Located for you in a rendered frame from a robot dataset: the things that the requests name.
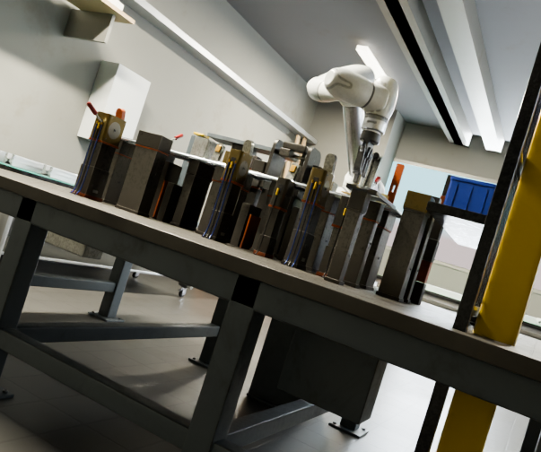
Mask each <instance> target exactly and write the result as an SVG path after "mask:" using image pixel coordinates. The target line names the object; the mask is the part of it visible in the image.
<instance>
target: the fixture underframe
mask: <svg viewBox="0 0 541 452"><path fill-rule="evenodd" d="M0 213H4V214H7V215H9V216H12V217H14V218H15V220H14V223H13V228H12V231H11V234H10V237H9V239H8V242H7V245H6V248H5V251H4V255H3V258H2V261H1V264H0V378H1V375H2V372H3V369H4V364H5V361H6V358H7V355H8V353H9V354H11V355H12V356H14V357H15V358H17V359H19V360H21V361H23V362H25V363H27V364H29V365H31V366H32V367H33V368H35V369H38V370H39V371H41V372H43V373H45V374H47V375H48V376H50V377H52V378H54V379H55V380H57V381H59V382H61V383H63V384H64V385H66V386H68V387H71V388H72V389H73V390H75V391H77V392H79V393H80V394H82V395H84V396H87V397H88V398H90V399H91V400H93V401H95V402H96V403H98V404H101V405H103V406H104V407H106V408H108V409H110V410H111V411H112V412H114V413H117V414H119V415H120V416H122V417H124V418H126V419H128V420H129V421H131V422H133V423H135V424H136V425H138V426H140V427H142V428H144V429H145V430H148V431H150V432H151V433H152V434H154V435H156V436H158V437H160V438H161V439H164V440H166V441H168V442H169V443H170V444H172V445H174V446H176V447H177V448H180V449H182V450H181V452H249V451H247V450H246V449H244V448H242V447H243V446H246V445H248V444H250V443H252V442H255V441H257V440H260V439H263V438H265V437H267V436H270V435H272V434H275V433H277V432H279V431H281V430H285V429H288V428H290V427H292V426H294V425H297V424H299V423H302V422H305V421H307V420H310V419H312V418H315V417H317V416H320V415H321V414H324V413H328V412H331V413H333V414H335V415H338V416H340V417H342V418H338V419H336V420H333V421H331V422H330V423H329V424H328V425H330V426H332V427H334V428H336V429H339V430H341V431H343V432H345V433H347V434H350V435H352V436H354V437H356V438H357V439H359V438H361V437H362V436H364V435H366V434H367V433H368V432H369V431H368V430H366V429H365V428H361V427H360V424H361V423H363V422H365V421H367V420H369V419H370V418H371V414H372V411H373V408H374V405H375V402H376V399H377V396H378V393H379V390H380V385H381V382H382V379H383V376H384V373H385V370H386V367H387V364H388V363H389V364H392V365H394V366H397V367H399V368H401V369H405V370H408V371H410V372H413V373H414V374H417V375H420V376H422V377H425V378H428V379H430V380H433V381H436V382H438V383H441V384H442V385H445V386H447V387H452V388H454V389H457V390H458V391H461V392H463V393H466V394H469V395H471V396H474V397H477V398H479V399H482V400H484V401H486V402H489V403H491V404H495V405H498V406H500V407H502V408H505V409H507V410H510V411H512V412H515V413H518V414H521V415H523V416H526V417H528V418H529V421H528V426H527V429H526V432H525V436H524V439H523V441H522V445H521V448H520V451H519V452H541V382H538V381H535V380H534V379H531V378H526V377H524V376H521V375H519V374H516V373H513V372H511V371H508V370H506V369H502V368H499V367H496V366H493V365H491V364H489V363H486V362H483V361H480V360H477V359H474V358H471V357H468V356H466V355H464V354H461V353H458V352H454V351H452V350H449V349H446V348H444V347H441V346H439V345H436V344H434V343H429V342H426V341H424V340H422V339H419V338H416V337H413V336H411V335H407V334H404V333H401V332H399V331H397V330H394V329H391V328H389V327H386V326H382V325H379V324H377V323H374V322H371V321H369V320H367V319H364V318H361V317H357V316H355V315H352V314H349V313H346V312H344V311H342V310H339V309H334V308H332V307H329V306H327V305H324V304H322V303H319V302H316V301H314V300H310V299H307V298H304V297H302V296H300V295H297V294H294V293H291V292H288V291H285V290H282V289H279V288H277V287H274V286H272V285H269V284H266V283H264V282H260V281H257V280H255V279H252V278H249V277H247V276H244V275H242V274H237V273H234V272H232V271H230V270H227V269H224V268H221V267H220V266H217V265H212V264H209V263H207V262H205V261H202V260H199V259H197V258H194V257H192V256H187V255H185V254H182V253H179V252H177V251H175V250H172V249H169V248H165V247H163V246H160V245H157V244H154V243H152V242H150V241H147V240H144V239H140V238H138V237H135V236H132V235H130V234H127V233H125V232H122V231H119V230H115V229H112V228H110V227H108V226H105V225H102V224H99V223H97V222H93V221H90V220H87V219H85V218H83V217H80V216H77V215H74V214H72V213H68V212H65V211H63V210H60V209H57V208H55V207H52V206H50V205H47V204H43V203H41V202H38V201H35V200H32V199H29V198H28V197H25V196H20V195H18V194H15V193H13V192H10V191H7V190H5V189H2V188H0ZM44 242H47V243H48V244H51V245H53V246H55V247H58V248H62V249H63V250H66V251H68V252H71V253H73V254H76V255H77V256H81V257H87V258H93V259H101V257H102V254H103V252H104V253H106V254H109V255H111V256H115V257H116V259H115V262H114V265H113V268H112V271H111V274H110V277H109V279H108V280H100V279H92V278H82V277H73V276H65V275H56V274H40V273H35V270H36V267H37V264H38V262H39V257H40V254H41V250H42V248H43V245H44ZM133 264H134V265H138V266H141V267H142V268H145V269H147V270H150V271H153V272H155V273H157V274H161V275H163V276H166V277H169V278H171V279H173V280H175V281H178V282H180V283H184V284H186V285H189V286H191V287H194V288H196V289H199V290H201V291H205V292H207V293H210V294H212V295H214V296H217V297H219V299H218V301H217V304H216V307H215V310H214V314H213V318H212V321H211V323H102V322H19V319H20V316H21V313H22V309H23V306H24V303H25V301H26V298H27V295H28V292H29V288H30V286H38V287H49V288H61V289H73V290H85V291H105V293H104V296H103V299H102V302H101V304H100V309H99V312H95V311H88V314H90V315H92V316H95V317H97V318H99V319H101V320H103V321H105V322H124V321H125V320H123V319H121V317H116V314H117V312H118V307H119V304H120V301H121V299H122V296H123V293H124V289H125V287H126V284H127V279H128V276H129V274H130V271H131V268H132V265H133ZM265 316H268V317H271V318H274V319H276V320H279V321H281V322H284V323H286V324H288V325H291V326H295V327H296V328H295V331H294V334H293V338H292V342H291V345H290V348H289V351H288V354H287V357H286V360H285V363H284V367H283V371H282V374H281V377H280V379H279V382H278V385H277V388H278V389H280V390H283V391H284V392H286V393H288V394H290V395H293V396H296V397H298V398H300V399H299V400H296V401H293V402H290V403H287V404H281V405H278V406H276V407H272V408H269V409H266V410H264V411H260V412H257V413H252V414H249V415H246V416H242V417H240V418H237V419H232V418H233V415H234V413H235V410H236V407H237V403H238V401H239V398H240V393H241V390H242V387H243V384H244V381H245V378H246V376H247V373H248V369H249V364H250V362H251V359H252V356H253V352H254V350H255V347H256V344H257V339H258V337H259V333H260V330H261V327H262V325H263V322H264V319H265ZM186 337H206V339H205V343H204V346H203V349H202V351H201V354H200V357H193V358H188V360H189V361H193V362H194V363H196V364H198V365H200V366H202V367H205V368H207V372H206V374H205V380H204V383H203V385H202V388H201V391H200V394H199V397H198V400H197V403H196V408H195V411H194V413H193V417H192V420H191V421H190V420H188V419H186V418H184V417H182V416H181V415H179V414H177V413H174V412H173V411H171V410H169V409H167V408H165V407H163V406H161V405H160V404H157V403H155V402H154V401H152V400H150V399H148V398H146V397H144V396H142V395H140V394H138V393H136V392H135V391H133V390H131V389H129V388H127V387H124V386H122V385H121V384H119V383H118V382H116V381H114V380H112V379H110V378H107V377H105V376H103V375H101V374H100V373H99V372H97V371H95V370H93V369H90V368H88V367H86V366H84V365H82V364H81V363H80V362H78V361H75V360H73V359H71V358H69V357H67V356H65V355H64V354H62V353H61V352H58V351H56V350H54V349H52V348H50V347H48V346H46V345H45V344H43V343H55V342H81V341H108V340H134V339H160V338H186ZM13 396H14V394H13V393H11V392H9V391H8V390H7V389H4V388H3V387H0V399H6V398H13Z"/></svg>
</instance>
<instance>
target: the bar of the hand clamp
mask: <svg viewBox="0 0 541 452"><path fill-rule="evenodd" d="M382 160H383V157H382V156H380V155H379V154H378V153H377V152H375V153H374V154H373V158H372V160H371V164H370V167H369V168H368V171H367V174H366V177H365V179H364V181H363V184H362V187H366V186H367V187H369V188H372V187H373V184H374V181H375V179H376V177H377V174H378V171H379V169H380V164H381V163H382Z"/></svg>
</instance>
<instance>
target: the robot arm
mask: <svg viewBox="0 0 541 452"><path fill-rule="evenodd" d="M307 91H308V94H309V96H310V97H311V98H312V99H313V100H315V101H318V102H332V101H339V102H340V103H341V105H342V106H343V113H344V123H345V142H346V152H347V162H348V172H347V174H346V175H345V180H344V184H343V186H342V187H338V188H337V190H336V192H337V193H341V194H343V193H342V192H341V191H345V192H348V193H351V192H352V191H351V190H349V189H348V188H347V187H345V186H346V183H351V184H355V185H358V186H362V184H363V181H364V179H365V177H366V174H367V171H368V168H369V166H370V163H371V159H372V158H373V154H372V153H373V146H374V145H379V144H380V138H381V136H382V135H384V134H385V130H386V127H387V124H388V120H389V118H390V117H391V115H392V113H393V111H394V108H395V106H396V103H397V95H398V83H397V81H396V80H395V79H393V78H391V77H389V76H385V75H382V76H381V77H379V78H378V79H377V80H376V81H375V74H374V72H373V70H372V69H371V68H370V67H369V66H367V65H348V66H344V67H340V68H339V67H338V68H333V69H331V70H330V71H329V72H328V73H325V74H322V75H320V76H319V77H314V78H312V79H310V80H309V82H308V84H307ZM364 111H365V112H366V113H365V116H364ZM372 189H375V190H377V191H379V192H380V193H382V194H385V188H384V186H383V184H382V182H381V181H380V182H379V183H378V184H377V185H376V186H374V187H373V188H372Z"/></svg>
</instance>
